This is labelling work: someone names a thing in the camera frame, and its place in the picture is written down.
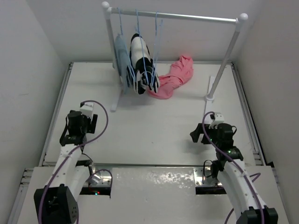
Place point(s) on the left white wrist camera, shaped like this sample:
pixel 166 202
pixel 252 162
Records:
pixel 87 109

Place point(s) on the light blue hanging garment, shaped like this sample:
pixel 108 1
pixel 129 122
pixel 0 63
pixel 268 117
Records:
pixel 123 62

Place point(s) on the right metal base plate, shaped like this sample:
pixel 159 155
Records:
pixel 203 178

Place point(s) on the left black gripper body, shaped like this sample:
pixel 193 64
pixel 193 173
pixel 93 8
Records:
pixel 83 127

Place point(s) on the blue wire hanger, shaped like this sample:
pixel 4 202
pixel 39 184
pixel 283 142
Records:
pixel 155 51

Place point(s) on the white clothes rack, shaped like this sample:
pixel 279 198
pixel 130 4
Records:
pixel 213 81

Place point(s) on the metal base plate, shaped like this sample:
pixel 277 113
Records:
pixel 203 178
pixel 100 177

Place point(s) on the black and white hanging garment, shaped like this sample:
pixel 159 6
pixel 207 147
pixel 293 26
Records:
pixel 142 74

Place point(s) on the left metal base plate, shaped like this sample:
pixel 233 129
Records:
pixel 100 177

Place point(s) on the blue hanger with striped garment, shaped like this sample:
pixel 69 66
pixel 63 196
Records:
pixel 138 28

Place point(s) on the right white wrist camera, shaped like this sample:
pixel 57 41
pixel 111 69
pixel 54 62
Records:
pixel 216 118

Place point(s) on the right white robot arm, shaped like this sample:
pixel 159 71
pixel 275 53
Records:
pixel 229 169

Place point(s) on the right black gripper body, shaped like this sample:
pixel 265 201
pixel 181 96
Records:
pixel 211 136

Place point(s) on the pink t shirt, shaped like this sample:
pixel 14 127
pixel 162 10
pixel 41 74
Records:
pixel 181 71

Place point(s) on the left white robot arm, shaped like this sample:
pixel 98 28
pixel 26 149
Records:
pixel 56 202

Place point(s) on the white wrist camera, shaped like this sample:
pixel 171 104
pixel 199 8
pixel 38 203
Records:
pixel 87 109
pixel 216 118

